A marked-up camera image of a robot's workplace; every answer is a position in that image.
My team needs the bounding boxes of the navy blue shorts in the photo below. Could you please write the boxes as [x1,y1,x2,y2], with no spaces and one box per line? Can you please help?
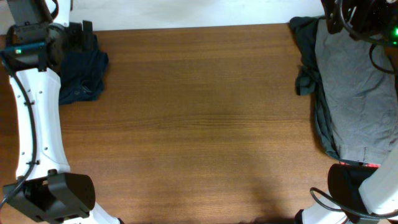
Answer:
[59,36,109,105]

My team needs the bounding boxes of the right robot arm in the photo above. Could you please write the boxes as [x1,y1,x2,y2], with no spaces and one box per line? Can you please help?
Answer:
[289,1,397,223]

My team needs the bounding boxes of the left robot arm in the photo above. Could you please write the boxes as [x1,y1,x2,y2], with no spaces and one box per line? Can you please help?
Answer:
[1,1,120,223]

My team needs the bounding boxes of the grey garment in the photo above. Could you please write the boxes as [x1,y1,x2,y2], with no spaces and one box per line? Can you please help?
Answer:
[315,20,397,164]

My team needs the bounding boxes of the red cloth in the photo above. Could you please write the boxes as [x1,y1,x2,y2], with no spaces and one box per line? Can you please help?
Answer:
[339,161,381,168]

